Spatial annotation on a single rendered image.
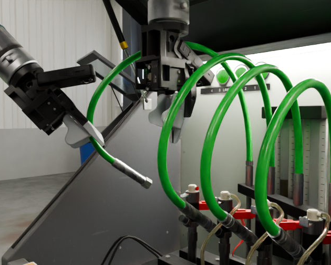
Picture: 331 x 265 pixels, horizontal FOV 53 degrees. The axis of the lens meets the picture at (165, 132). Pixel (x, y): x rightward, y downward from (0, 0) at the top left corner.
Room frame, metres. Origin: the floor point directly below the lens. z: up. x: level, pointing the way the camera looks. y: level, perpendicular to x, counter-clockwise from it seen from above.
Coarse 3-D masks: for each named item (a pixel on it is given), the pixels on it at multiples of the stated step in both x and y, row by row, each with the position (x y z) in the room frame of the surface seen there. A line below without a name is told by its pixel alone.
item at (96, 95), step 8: (192, 48) 0.75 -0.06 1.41; (200, 48) 0.75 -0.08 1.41; (208, 48) 0.75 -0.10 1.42; (136, 56) 0.70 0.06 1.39; (120, 64) 0.69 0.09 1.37; (128, 64) 0.69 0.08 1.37; (224, 64) 0.77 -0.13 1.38; (112, 72) 0.68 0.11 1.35; (232, 72) 0.77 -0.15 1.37; (104, 80) 0.67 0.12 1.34; (232, 80) 0.78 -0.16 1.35; (104, 88) 0.68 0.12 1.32; (96, 96) 0.67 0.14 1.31; (240, 96) 0.78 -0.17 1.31; (96, 104) 0.67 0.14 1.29; (88, 112) 0.66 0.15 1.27; (248, 112) 0.79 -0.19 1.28; (248, 120) 0.79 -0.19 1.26; (248, 128) 0.79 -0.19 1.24; (248, 136) 0.79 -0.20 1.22; (96, 144) 0.67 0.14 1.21; (248, 144) 0.79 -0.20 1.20; (104, 152) 0.67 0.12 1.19; (248, 152) 0.79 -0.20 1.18; (112, 160) 0.68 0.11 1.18; (248, 160) 0.79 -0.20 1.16
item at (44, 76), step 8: (88, 64) 0.68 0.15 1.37; (48, 72) 0.67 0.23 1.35; (56, 72) 0.67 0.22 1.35; (64, 72) 0.67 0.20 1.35; (72, 72) 0.67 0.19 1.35; (80, 72) 0.67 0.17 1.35; (88, 72) 0.68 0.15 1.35; (40, 80) 0.66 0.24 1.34; (48, 80) 0.66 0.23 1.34; (56, 80) 0.67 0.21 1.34; (64, 80) 0.67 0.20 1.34; (72, 80) 0.68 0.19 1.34; (80, 80) 0.68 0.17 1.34; (88, 80) 0.69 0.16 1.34
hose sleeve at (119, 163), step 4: (116, 160) 0.68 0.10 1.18; (120, 160) 0.69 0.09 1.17; (112, 164) 0.68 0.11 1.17; (116, 164) 0.68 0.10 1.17; (120, 164) 0.68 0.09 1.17; (124, 164) 0.69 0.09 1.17; (116, 168) 0.68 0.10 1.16; (120, 168) 0.68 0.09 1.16; (124, 168) 0.68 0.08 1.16; (128, 168) 0.69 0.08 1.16; (124, 172) 0.69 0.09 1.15; (128, 172) 0.69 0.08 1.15; (132, 172) 0.69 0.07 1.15; (136, 172) 0.70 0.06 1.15; (128, 176) 0.70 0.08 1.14; (132, 176) 0.69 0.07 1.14; (136, 176) 0.69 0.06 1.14; (140, 176) 0.70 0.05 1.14; (136, 180) 0.70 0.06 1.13; (140, 180) 0.70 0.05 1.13; (144, 180) 0.70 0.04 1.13
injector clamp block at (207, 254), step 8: (184, 248) 0.71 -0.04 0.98; (168, 256) 0.67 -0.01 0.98; (176, 256) 0.67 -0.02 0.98; (184, 256) 0.69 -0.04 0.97; (208, 256) 0.67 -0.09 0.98; (216, 256) 0.67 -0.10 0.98; (160, 264) 0.66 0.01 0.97; (168, 264) 0.64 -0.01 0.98; (176, 264) 0.63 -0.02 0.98; (184, 264) 0.63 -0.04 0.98; (192, 264) 0.63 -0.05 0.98; (200, 264) 0.66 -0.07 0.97; (208, 264) 0.65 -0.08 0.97; (216, 264) 0.63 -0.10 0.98
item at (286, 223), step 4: (284, 220) 0.54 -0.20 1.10; (288, 220) 0.55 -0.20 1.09; (292, 220) 0.55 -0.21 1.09; (280, 224) 0.54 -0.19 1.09; (284, 224) 0.54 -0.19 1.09; (288, 224) 0.54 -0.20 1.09; (292, 224) 0.54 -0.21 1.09; (296, 224) 0.54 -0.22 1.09; (284, 228) 0.54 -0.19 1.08; (288, 228) 0.54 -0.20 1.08; (292, 228) 0.54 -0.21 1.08
